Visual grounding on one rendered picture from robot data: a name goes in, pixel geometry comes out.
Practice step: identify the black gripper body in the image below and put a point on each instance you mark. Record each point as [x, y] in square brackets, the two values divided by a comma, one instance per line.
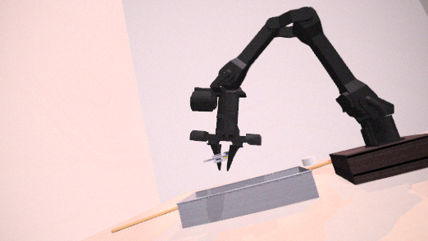
[226, 124]

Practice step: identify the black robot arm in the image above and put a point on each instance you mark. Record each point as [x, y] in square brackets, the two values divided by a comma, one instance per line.
[356, 98]

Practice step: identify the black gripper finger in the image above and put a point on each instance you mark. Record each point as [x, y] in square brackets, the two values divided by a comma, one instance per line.
[216, 148]
[232, 151]

